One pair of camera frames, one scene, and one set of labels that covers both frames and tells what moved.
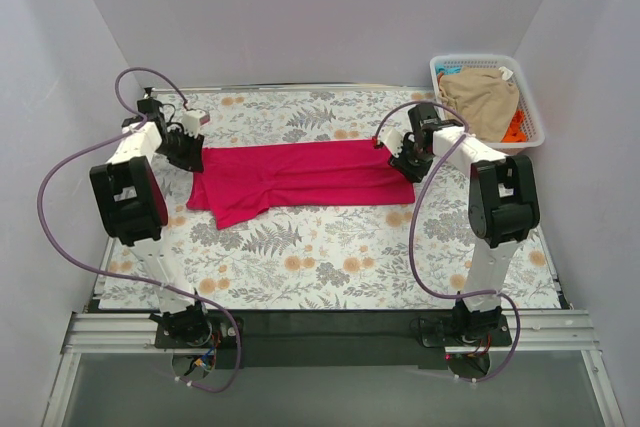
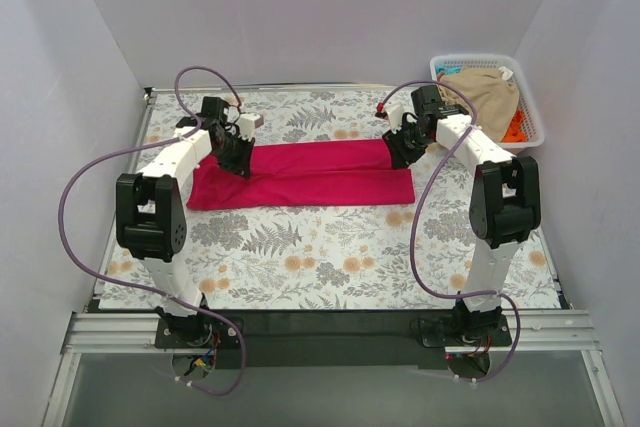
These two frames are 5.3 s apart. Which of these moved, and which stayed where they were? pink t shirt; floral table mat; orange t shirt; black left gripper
Moved: black left gripper
Stayed: floral table mat; pink t shirt; orange t shirt
